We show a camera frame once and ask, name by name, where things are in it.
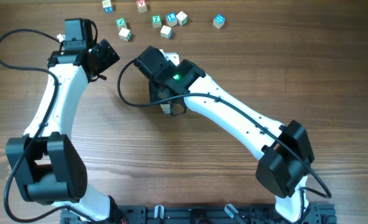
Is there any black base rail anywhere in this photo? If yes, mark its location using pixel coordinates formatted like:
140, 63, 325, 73
59, 203, 337, 224

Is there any plain block red side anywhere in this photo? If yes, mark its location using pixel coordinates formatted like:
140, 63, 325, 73
160, 103, 171, 114

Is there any plain block dark green side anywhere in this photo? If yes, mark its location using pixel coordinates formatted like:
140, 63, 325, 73
177, 11, 188, 26

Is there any block with red V top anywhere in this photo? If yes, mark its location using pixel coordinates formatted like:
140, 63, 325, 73
136, 0, 147, 13

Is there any black right camera cable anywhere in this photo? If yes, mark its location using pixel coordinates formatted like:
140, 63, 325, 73
117, 57, 333, 223

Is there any plain block blue side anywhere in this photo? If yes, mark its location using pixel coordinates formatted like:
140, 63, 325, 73
160, 26, 172, 39

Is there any block with blue X side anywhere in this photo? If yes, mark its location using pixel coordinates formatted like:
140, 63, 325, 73
102, 0, 114, 14

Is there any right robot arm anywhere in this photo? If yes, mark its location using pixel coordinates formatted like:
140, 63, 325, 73
134, 46, 315, 222

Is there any block with green Z middle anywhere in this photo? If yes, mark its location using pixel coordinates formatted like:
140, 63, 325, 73
152, 15, 162, 29

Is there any block with green Z top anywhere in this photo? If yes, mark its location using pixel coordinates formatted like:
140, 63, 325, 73
115, 17, 127, 30

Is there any block with blue top right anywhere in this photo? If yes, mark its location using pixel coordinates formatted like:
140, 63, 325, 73
213, 14, 226, 29

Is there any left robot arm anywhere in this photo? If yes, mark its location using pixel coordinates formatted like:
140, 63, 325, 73
6, 18, 127, 223

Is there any block with blue L top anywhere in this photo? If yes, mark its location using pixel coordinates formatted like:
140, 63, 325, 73
166, 12, 178, 27

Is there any block with green z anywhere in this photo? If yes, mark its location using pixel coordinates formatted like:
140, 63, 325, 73
152, 15, 162, 29
115, 17, 127, 30

